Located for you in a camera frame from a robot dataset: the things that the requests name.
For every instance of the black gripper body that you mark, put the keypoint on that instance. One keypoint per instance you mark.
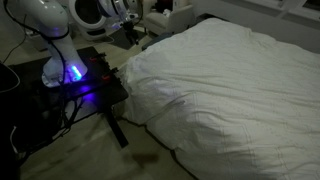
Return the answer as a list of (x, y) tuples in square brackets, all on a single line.
[(128, 26)]

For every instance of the white duvet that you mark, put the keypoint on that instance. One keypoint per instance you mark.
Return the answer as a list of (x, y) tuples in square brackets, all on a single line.
[(233, 100)]

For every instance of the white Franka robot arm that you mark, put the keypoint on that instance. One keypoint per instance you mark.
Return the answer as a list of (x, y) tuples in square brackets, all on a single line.
[(56, 33)]

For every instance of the dark floor mat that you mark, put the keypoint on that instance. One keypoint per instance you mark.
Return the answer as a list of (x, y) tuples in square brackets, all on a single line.
[(116, 39)]

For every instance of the blue hard suitcase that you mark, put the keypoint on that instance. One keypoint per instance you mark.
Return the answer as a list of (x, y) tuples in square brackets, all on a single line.
[(156, 39)]

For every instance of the round white litter box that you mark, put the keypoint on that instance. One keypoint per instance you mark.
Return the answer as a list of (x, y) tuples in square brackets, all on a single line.
[(88, 36)]

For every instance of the dark clothes pile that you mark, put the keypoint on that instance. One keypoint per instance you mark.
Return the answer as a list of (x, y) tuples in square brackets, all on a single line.
[(163, 5)]

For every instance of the red black clamp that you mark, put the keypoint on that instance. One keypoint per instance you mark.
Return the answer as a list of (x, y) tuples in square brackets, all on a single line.
[(95, 59), (106, 77)]

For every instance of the black robot table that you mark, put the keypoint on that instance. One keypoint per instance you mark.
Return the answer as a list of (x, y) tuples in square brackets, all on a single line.
[(106, 90)]

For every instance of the black object with white trim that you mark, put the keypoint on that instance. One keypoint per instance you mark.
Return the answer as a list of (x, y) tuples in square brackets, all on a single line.
[(6, 78)]

